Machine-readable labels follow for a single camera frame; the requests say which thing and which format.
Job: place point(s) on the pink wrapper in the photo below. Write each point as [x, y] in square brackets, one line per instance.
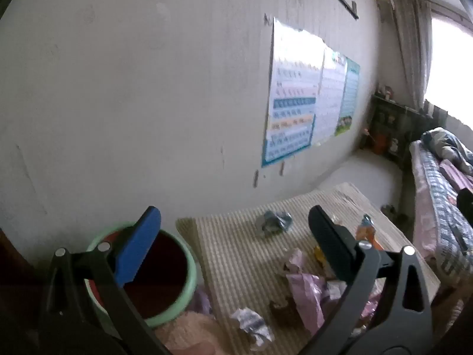
[306, 292]
[371, 303]

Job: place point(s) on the beige checked mat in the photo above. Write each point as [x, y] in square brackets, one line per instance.
[236, 259]

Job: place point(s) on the orange container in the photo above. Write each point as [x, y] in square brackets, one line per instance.
[380, 141]

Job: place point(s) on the dark brown wrapper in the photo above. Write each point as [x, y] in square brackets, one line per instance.
[282, 310]

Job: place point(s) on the orange drink bottle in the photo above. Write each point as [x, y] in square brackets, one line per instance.
[366, 233]

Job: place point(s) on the black wall rail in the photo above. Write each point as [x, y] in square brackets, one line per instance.
[343, 2]

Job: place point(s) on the green trash bin red inside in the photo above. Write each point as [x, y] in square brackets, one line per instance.
[162, 266]

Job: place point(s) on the purple striped blanket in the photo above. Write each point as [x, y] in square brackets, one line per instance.
[456, 175]

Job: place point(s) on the dark wooden shelf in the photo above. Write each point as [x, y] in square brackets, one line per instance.
[402, 122]

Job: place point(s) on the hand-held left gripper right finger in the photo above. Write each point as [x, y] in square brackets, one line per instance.
[332, 240]

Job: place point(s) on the window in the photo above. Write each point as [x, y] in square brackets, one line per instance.
[452, 70]

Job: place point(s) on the green bordered poster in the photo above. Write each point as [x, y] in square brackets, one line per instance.
[349, 92]

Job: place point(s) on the large blue chart poster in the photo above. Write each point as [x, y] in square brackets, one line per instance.
[292, 92]

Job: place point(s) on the grey pillow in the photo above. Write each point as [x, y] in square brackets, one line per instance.
[445, 144]

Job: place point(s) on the lilac plastic bag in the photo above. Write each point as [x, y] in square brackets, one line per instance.
[201, 301]

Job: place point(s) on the crumpled blue grey wrapper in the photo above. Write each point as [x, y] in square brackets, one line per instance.
[273, 222]

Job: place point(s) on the crumpled white blue wrapper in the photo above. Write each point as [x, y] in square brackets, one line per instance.
[251, 323]

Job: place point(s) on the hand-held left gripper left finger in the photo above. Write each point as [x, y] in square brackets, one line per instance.
[138, 244]

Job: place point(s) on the beige curtain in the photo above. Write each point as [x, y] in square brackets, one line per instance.
[412, 44]

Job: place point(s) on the white chart poster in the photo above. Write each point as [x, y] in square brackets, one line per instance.
[330, 96]

